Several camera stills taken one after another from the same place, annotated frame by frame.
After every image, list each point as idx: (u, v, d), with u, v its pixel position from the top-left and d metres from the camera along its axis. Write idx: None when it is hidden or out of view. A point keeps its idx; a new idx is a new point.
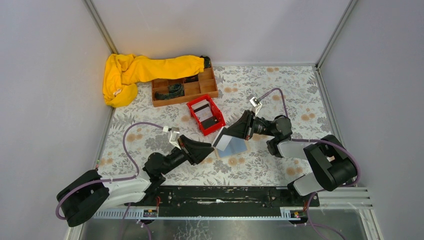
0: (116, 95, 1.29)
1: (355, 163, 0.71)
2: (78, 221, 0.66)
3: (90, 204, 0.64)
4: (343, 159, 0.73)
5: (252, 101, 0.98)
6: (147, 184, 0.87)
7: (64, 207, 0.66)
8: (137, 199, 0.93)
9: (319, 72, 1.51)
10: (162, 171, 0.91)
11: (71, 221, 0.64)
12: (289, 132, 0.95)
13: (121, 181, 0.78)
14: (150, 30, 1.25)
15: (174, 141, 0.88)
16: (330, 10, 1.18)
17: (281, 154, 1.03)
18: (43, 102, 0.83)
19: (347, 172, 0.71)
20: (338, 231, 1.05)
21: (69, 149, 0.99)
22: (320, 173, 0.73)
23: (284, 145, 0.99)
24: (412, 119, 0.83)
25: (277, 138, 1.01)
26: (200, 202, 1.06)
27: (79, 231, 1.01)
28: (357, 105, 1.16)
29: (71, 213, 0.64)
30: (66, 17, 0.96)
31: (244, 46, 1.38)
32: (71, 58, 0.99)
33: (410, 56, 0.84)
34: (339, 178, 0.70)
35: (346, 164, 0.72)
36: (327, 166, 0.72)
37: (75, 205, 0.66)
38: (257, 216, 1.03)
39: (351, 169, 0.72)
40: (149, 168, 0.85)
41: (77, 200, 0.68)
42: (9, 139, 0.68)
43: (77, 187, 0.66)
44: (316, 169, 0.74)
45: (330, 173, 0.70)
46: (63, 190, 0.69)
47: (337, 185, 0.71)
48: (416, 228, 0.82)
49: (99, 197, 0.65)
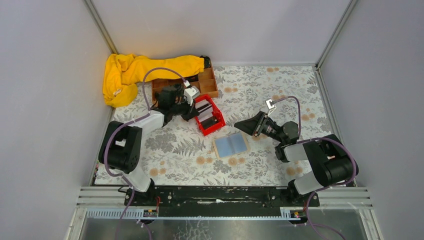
0: (116, 95, 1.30)
1: (353, 161, 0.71)
2: (133, 164, 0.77)
3: (134, 141, 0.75)
4: (341, 156, 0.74)
5: (268, 103, 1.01)
6: (162, 116, 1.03)
7: (111, 162, 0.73)
8: (143, 190, 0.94)
9: (319, 72, 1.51)
10: (168, 106, 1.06)
11: (127, 165, 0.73)
12: (295, 136, 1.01)
13: (142, 120, 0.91)
14: (149, 30, 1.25)
15: (191, 101, 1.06)
16: (330, 10, 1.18)
17: (287, 157, 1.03)
18: (42, 103, 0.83)
19: (345, 169, 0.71)
20: (338, 231, 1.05)
21: (69, 149, 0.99)
22: (317, 168, 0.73)
23: (289, 150, 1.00)
24: (412, 119, 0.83)
25: (285, 141, 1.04)
26: (200, 202, 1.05)
27: (79, 232, 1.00)
28: (357, 105, 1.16)
29: (123, 160, 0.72)
30: (66, 17, 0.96)
31: (244, 46, 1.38)
32: (71, 58, 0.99)
33: (409, 56, 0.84)
34: (336, 174, 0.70)
35: (345, 162, 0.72)
36: (324, 161, 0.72)
37: (121, 153, 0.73)
38: (257, 216, 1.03)
39: (350, 168, 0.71)
40: (167, 92, 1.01)
41: (118, 149, 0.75)
42: (9, 140, 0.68)
43: (109, 140, 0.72)
44: (314, 163, 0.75)
45: (326, 167, 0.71)
46: (100, 150, 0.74)
47: (333, 181, 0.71)
48: (416, 228, 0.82)
49: (136, 131, 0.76)
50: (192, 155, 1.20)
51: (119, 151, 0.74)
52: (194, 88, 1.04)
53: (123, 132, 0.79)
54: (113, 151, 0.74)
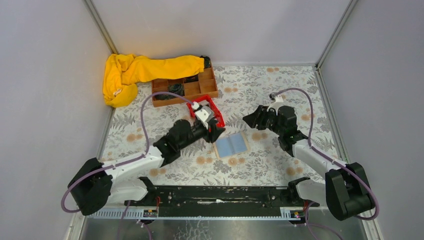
0: (116, 95, 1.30)
1: (372, 198, 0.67)
2: (95, 208, 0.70)
3: (101, 193, 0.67)
4: (362, 194, 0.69)
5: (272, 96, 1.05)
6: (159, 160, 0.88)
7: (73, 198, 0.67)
8: (139, 198, 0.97)
9: (319, 72, 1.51)
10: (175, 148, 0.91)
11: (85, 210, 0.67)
12: (291, 116, 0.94)
13: (125, 166, 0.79)
14: (149, 29, 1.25)
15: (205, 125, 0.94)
16: (330, 10, 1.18)
17: (293, 153, 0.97)
18: (43, 102, 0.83)
19: (360, 205, 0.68)
20: (337, 231, 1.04)
21: (69, 149, 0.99)
22: (333, 200, 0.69)
23: (300, 148, 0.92)
24: (411, 119, 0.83)
25: (286, 128, 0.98)
26: (200, 202, 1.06)
27: (79, 231, 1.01)
28: (357, 105, 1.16)
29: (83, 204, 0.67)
30: (66, 17, 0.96)
31: (244, 46, 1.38)
32: (71, 58, 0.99)
33: (409, 56, 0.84)
34: (352, 209, 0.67)
35: (362, 199, 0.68)
36: (343, 195, 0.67)
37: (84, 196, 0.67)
38: (257, 216, 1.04)
39: (364, 207, 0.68)
40: (175, 134, 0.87)
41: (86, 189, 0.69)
42: (9, 140, 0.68)
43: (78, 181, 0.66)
44: (332, 193, 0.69)
45: (344, 204, 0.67)
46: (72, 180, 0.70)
47: (345, 216, 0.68)
48: (416, 228, 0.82)
49: (104, 184, 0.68)
50: (192, 155, 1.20)
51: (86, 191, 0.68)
52: (206, 110, 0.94)
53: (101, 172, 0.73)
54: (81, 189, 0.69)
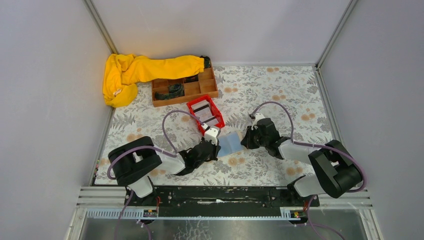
0: (116, 95, 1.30)
1: (360, 169, 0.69)
2: (130, 181, 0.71)
3: (143, 168, 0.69)
4: (348, 165, 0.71)
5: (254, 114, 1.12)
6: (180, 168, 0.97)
7: (115, 168, 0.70)
8: (141, 196, 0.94)
9: (319, 72, 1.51)
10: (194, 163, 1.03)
11: (120, 181, 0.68)
12: (269, 123, 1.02)
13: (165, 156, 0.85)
14: (149, 29, 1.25)
15: (215, 140, 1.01)
16: (330, 10, 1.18)
17: (282, 155, 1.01)
18: (43, 102, 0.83)
19: (352, 178, 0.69)
20: (338, 231, 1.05)
21: (69, 149, 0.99)
22: (324, 179, 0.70)
23: (286, 146, 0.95)
24: (412, 119, 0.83)
25: (269, 136, 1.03)
26: (200, 202, 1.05)
27: (79, 231, 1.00)
28: (357, 105, 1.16)
29: (119, 175, 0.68)
30: (66, 17, 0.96)
31: (244, 46, 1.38)
32: (71, 58, 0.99)
33: (409, 56, 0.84)
34: (345, 184, 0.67)
35: (351, 170, 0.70)
36: (332, 171, 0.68)
37: (125, 167, 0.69)
38: (257, 216, 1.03)
39: (356, 176, 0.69)
40: (198, 150, 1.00)
41: (127, 161, 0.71)
42: (8, 140, 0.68)
43: (125, 152, 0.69)
44: (320, 174, 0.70)
45: (336, 179, 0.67)
46: (116, 150, 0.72)
47: (343, 191, 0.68)
48: (416, 228, 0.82)
49: (151, 163, 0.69)
50: None
51: (125, 164, 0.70)
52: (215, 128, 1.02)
53: (148, 150, 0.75)
54: (122, 161, 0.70)
